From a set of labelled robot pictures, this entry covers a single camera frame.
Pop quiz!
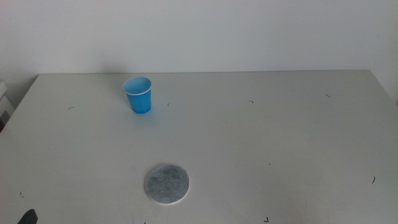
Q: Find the blue plastic cup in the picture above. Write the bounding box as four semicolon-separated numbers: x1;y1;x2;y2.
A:
122;76;153;114

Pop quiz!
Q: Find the round grey cup mat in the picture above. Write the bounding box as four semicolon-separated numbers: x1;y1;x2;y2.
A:
144;164;190;205

